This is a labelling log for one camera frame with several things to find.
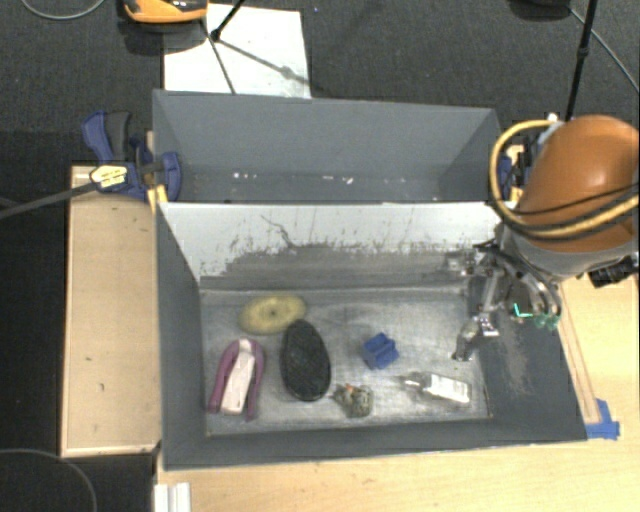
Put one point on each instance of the yellow round sponge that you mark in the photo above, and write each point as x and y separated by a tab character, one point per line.
272	314

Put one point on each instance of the grey metal bin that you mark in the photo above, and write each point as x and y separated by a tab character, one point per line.
320	150

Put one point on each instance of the blue plastic block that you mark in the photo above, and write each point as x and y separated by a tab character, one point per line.
380	351

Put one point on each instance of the pale grey metal gripper finger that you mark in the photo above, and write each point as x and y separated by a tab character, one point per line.
466	342

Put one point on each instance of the pale wood flat board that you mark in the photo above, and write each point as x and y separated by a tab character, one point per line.
110	320

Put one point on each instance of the purple and white stapler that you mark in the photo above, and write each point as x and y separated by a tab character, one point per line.
239	380

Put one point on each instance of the black cylinder on white bracket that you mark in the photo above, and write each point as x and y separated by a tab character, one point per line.
612	272

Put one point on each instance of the black oval brush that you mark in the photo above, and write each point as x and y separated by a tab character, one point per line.
305	361

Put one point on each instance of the grey-brown small lump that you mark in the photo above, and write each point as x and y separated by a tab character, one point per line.
356	399

